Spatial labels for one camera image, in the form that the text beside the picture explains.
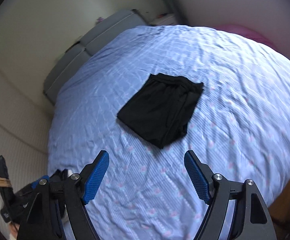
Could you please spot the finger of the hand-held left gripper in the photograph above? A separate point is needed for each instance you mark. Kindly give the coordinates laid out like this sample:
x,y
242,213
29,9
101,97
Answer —
x,y
36,183

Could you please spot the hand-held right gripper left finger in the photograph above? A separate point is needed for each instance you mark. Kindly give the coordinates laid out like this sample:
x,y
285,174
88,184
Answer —
x,y
96,178

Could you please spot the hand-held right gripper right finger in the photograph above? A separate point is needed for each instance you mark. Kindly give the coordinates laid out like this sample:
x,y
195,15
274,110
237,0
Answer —
x,y
197,178

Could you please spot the black pants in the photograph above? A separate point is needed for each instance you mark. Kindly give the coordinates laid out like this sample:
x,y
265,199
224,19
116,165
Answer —
x,y
160,110

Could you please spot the blue striped bed sheet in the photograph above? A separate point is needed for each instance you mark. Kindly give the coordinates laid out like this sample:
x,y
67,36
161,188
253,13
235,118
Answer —
x,y
210,92

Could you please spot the grey padded headboard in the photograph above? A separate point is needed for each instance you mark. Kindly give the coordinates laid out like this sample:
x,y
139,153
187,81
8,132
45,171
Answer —
x,y
84,52

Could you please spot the pink cloth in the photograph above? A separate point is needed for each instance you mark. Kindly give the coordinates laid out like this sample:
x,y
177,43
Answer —
x,y
240,33

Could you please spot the small purple toy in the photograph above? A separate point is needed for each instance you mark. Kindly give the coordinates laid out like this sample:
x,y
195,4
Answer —
x,y
99,19

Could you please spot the white nightstand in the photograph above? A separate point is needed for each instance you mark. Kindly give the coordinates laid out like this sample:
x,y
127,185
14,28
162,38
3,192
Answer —
x,y
165,20

